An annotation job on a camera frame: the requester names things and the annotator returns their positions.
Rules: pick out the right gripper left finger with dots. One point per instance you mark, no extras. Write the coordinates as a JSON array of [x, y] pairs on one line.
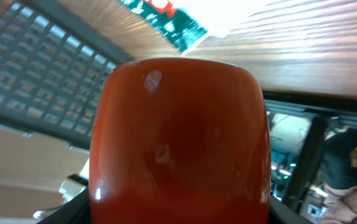
[[76, 211]]

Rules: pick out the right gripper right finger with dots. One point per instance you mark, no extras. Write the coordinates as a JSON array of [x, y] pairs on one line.
[[281, 214]]

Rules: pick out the red sauce bottle green cap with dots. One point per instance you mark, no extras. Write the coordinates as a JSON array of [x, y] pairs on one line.
[[178, 140]]

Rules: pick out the teal wet wipes pack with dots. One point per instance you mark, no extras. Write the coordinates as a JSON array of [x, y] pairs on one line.
[[219, 17]]

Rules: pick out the green 3M gloves packet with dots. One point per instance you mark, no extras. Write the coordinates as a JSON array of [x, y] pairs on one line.
[[172, 22]]

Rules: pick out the person in background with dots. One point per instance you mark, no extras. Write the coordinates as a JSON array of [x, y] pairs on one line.
[[340, 178]]

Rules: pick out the grey mesh shopping basket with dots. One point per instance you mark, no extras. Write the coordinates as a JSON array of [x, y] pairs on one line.
[[52, 71]]

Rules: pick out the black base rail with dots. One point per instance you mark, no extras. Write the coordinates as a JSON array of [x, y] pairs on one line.
[[297, 104]]

